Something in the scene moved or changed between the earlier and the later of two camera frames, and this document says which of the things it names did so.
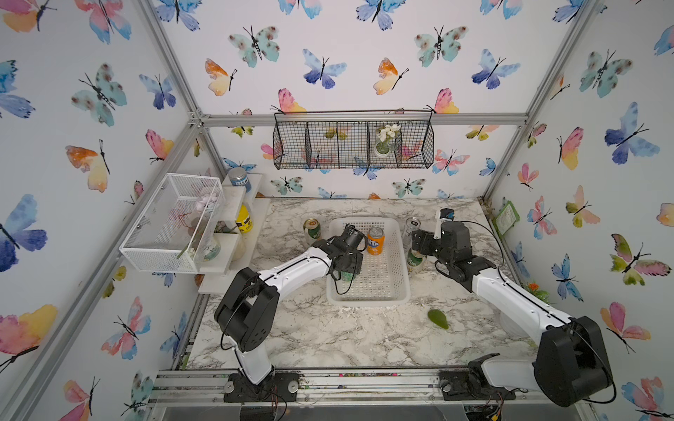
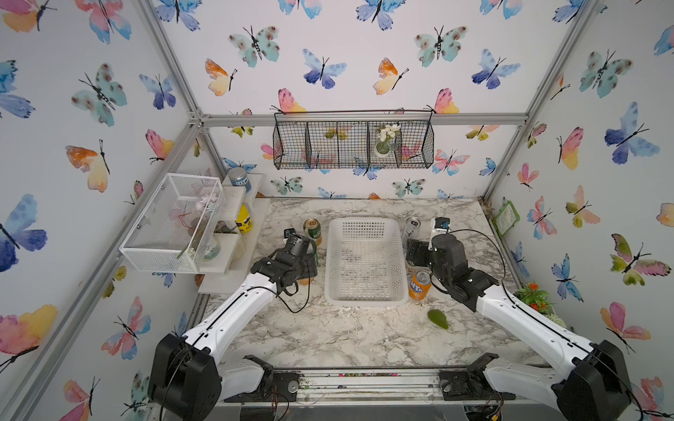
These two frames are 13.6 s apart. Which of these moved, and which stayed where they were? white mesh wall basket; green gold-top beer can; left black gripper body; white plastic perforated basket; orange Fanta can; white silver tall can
Moved: left black gripper body; orange Fanta can
Stayed: white plastic perforated basket; green gold-top beer can; white mesh wall basket; white silver tall can
